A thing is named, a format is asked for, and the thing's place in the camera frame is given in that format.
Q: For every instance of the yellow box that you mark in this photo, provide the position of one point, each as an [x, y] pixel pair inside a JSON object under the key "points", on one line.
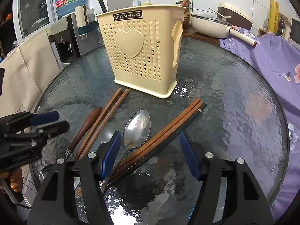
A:
{"points": [[274, 17]]}

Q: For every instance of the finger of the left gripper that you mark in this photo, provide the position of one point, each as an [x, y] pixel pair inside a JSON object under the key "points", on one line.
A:
{"points": [[26, 118], [47, 132]]}

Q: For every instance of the shiny steel spoon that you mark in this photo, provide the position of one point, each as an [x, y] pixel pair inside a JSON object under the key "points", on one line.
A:
{"points": [[136, 133]]}

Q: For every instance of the left hand yellow nails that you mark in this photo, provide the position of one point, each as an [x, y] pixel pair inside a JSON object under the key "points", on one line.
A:
{"points": [[15, 177]]}

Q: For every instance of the grey matte spoon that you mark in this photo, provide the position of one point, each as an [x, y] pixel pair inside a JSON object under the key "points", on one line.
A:
{"points": [[106, 134]]}

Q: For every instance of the cream plastic utensil holder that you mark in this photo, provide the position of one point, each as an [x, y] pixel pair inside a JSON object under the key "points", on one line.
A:
{"points": [[143, 46]]}

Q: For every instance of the water dispenser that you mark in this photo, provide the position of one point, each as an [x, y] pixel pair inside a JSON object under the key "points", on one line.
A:
{"points": [[71, 41]]}

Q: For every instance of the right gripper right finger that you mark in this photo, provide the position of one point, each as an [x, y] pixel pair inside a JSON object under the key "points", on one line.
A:
{"points": [[245, 202]]}

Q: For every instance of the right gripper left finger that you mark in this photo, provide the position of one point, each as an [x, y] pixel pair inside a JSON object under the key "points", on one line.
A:
{"points": [[55, 202]]}

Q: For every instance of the wooden handled spoon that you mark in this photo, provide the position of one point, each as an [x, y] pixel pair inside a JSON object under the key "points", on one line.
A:
{"points": [[90, 120]]}

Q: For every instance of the white microwave oven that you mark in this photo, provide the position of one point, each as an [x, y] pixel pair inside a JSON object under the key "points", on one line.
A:
{"points": [[294, 34]]}

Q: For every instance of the cream pot with lid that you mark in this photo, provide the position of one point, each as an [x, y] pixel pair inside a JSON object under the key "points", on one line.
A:
{"points": [[218, 28]]}

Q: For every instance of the yellow soap bottle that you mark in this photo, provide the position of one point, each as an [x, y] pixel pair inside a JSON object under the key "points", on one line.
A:
{"points": [[147, 2]]}

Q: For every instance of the woven basin sink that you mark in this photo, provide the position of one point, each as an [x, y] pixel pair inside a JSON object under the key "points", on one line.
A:
{"points": [[186, 20]]}

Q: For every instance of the dark glass bottle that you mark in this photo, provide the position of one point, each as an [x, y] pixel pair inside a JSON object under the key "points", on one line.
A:
{"points": [[281, 28]]}

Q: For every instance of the rice cooker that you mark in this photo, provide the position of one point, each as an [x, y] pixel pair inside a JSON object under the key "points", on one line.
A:
{"points": [[237, 16]]}

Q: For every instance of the beige cloth cover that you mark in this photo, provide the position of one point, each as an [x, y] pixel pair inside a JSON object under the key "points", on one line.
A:
{"points": [[28, 70]]}

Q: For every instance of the brown wooden counter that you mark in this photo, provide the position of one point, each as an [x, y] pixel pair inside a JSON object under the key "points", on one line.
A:
{"points": [[191, 33]]}

